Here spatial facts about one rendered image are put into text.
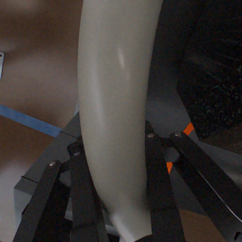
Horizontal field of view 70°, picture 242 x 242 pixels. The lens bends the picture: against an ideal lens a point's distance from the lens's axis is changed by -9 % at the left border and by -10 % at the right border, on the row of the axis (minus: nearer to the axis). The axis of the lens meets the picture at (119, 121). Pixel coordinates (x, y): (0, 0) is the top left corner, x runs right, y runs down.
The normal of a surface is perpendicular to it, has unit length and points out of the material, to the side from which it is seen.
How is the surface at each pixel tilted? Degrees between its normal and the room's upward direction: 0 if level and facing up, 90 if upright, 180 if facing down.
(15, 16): 0
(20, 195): 0
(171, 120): 0
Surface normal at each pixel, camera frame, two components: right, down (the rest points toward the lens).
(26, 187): 0.32, -0.84
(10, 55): -0.14, 0.41
